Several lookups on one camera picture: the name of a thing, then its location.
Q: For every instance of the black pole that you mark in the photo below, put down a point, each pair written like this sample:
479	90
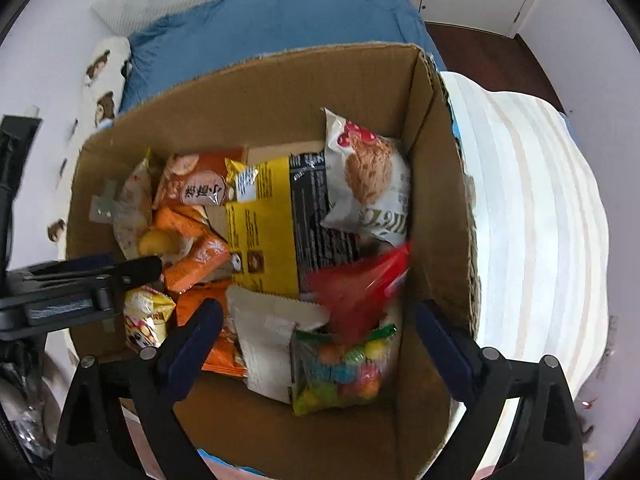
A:
12	160

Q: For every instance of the clear bag of yellow pastry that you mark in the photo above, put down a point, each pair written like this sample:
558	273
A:
135	210

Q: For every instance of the white paper packet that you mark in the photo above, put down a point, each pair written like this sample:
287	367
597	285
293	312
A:
265	340

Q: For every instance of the clear plastic bag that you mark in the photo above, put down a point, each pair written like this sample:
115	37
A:
32	430

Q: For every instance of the red snack packet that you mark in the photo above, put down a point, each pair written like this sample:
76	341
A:
350	295

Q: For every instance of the white chicken print snack packet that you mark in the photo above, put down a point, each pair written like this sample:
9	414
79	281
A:
365	170

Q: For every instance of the small yellow snack packet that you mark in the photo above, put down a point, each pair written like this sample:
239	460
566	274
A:
145	320

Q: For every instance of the blue blanket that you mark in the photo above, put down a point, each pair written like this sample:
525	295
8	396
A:
275	15

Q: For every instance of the orange snack packet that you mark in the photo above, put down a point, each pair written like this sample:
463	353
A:
225	355
200	255

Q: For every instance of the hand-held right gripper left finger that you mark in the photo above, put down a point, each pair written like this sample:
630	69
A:
192	346

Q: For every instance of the bear print pillow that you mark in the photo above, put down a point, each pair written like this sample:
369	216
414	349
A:
105	90

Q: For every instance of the brown cardboard box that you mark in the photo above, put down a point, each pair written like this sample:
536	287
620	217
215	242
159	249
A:
300	90

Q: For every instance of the orange packet with round label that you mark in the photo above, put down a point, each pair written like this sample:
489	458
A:
190	175

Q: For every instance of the pink snack packet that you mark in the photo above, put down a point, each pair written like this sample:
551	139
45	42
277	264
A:
235	471

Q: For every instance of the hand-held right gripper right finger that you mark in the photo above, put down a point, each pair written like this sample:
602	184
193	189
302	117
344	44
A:
450	355

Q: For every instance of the colourful candy bag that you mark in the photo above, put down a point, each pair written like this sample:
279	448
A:
340	375

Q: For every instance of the white striped blanket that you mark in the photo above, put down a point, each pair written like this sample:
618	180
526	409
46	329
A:
540	210

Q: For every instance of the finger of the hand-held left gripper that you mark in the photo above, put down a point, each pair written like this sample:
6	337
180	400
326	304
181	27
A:
135	270

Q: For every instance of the yellow and black snack packet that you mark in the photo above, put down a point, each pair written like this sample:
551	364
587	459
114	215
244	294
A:
265	240

